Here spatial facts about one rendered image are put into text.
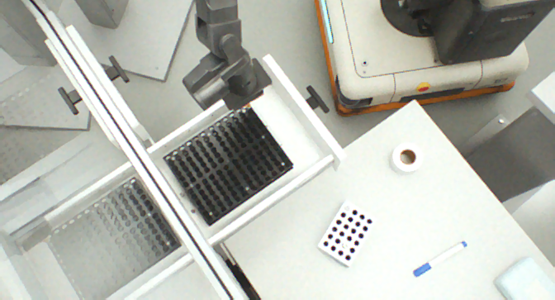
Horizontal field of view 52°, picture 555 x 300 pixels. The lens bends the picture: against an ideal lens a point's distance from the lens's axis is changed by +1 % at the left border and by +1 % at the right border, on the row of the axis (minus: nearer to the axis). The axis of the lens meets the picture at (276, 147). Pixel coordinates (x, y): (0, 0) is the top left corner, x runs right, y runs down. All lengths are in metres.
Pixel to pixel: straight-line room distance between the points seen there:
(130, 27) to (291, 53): 0.64
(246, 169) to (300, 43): 1.16
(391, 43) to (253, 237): 0.97
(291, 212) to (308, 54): 1.07
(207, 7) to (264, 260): 0.62
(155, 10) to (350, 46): 0.83
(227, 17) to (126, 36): 1.41
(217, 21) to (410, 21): 1.22
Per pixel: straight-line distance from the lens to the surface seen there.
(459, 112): 2.30
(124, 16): 2.40
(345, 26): 2.03
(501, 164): 2.00
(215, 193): 1.21
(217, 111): 1.28
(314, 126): 1.21
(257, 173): 1.21
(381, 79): 1.97
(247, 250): 1.33
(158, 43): 2.32
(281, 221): 1.33
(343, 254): 1.29
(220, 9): 0.96
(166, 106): 2.25
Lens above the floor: 2.08
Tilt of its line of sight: 75 degrees down
